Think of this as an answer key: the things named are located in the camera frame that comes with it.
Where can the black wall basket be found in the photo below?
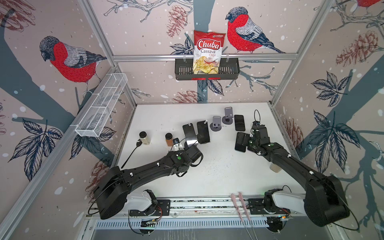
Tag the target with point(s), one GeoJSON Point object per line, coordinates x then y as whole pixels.
{"type": "Point", "coordinates": [189, 70]}

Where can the Chuba cassava chips bag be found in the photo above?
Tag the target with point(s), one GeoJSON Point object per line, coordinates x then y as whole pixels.
{"type": "Point", "coordinates": [207, 52]}

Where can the pink chopstick right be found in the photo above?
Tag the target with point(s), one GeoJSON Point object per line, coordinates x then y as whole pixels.
{"type": "Point", "coordinates": [247, 213]}

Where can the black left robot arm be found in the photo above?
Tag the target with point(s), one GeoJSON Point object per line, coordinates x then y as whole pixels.
{"type": "Point", "coordinates": [114, 187]}

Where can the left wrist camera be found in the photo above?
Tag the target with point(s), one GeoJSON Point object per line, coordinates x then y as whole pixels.
{"type": "Point", "coordinates": [177, 145]}

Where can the white wire mesh shelf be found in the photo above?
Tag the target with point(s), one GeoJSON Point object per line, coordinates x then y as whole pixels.
{"type": "Point", "coordinates": [99, 112]}

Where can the black-lid brown spice jar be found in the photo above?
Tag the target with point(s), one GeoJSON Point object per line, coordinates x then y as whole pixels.
{"type": "Point", "coordinates": [169, 139]}

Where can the black smartphone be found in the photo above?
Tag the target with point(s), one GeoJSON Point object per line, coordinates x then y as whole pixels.
{"type": "Point", "coordinates": [242, 142]}
{"type": "Point", "coordinates": [239, 123]}

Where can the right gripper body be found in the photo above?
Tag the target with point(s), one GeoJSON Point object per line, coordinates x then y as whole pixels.
{"type": "Point", "coordinates": [252, 144]}

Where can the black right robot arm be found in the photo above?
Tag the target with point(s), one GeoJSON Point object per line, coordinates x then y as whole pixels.
{"type": "Point", "coordinates": [324, 201]}

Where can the black phone rear stand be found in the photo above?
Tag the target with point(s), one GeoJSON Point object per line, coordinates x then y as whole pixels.
{"type": "Point", "coordinates": [203, 132]}

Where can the black phone far left stand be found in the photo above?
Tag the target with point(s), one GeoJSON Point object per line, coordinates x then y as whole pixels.
{"type": "Point", "coordinates": [190, 135]}

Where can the black phone stand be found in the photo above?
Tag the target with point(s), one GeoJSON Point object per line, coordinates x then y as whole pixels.
{"type": "Point", "coordinates": [203, 132]}
{"type": "Point", "coordinates": [190, 135]}

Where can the black-lid pale spice jar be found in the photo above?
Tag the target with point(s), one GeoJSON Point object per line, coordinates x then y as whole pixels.
{"type": "Point", "coordinates": [144, 137]}

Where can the base rail plate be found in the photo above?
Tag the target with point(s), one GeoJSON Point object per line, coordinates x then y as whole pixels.
{"type": "Point", "coordinates": [197, 213]}

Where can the amber jar right side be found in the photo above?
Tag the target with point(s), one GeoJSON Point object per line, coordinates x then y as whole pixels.
{"type": "Point", "coordinates": [275, 168]}

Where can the black spoon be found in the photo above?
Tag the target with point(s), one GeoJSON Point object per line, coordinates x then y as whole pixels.
{"type": "Point", "coordinates": [138, 144]}

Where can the grey phone stand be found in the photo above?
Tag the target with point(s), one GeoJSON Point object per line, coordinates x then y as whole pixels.
{"type": "Point", "coordinates": [216, 124]}
{"type": "Point", "coordinates": [228, 118]}

